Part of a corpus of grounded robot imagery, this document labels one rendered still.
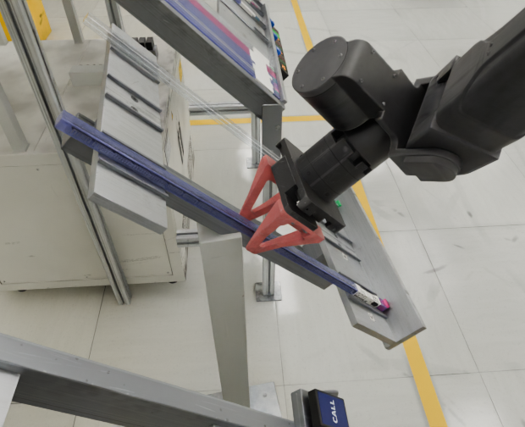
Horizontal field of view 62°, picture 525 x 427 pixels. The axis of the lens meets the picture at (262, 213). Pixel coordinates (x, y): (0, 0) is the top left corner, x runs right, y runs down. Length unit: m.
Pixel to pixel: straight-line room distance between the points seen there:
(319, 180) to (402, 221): 1.47
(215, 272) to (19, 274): 1.06
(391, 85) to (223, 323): 0.52
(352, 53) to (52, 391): 0.35
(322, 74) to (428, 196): 1.69
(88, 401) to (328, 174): 0.29
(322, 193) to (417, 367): 1.12
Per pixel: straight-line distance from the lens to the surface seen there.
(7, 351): 0.38
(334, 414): 0.53
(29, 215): 1.41
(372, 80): 0.37
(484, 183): 2.21
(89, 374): 0.39
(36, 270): 1.61
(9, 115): 1.22
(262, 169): 0.47
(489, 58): 0.32
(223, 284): 0.69
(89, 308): 1.65
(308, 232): 0.44
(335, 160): 0.42
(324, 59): 0.39
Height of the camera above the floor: 1.28
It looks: 44 degrees down
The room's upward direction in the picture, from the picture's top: straight up
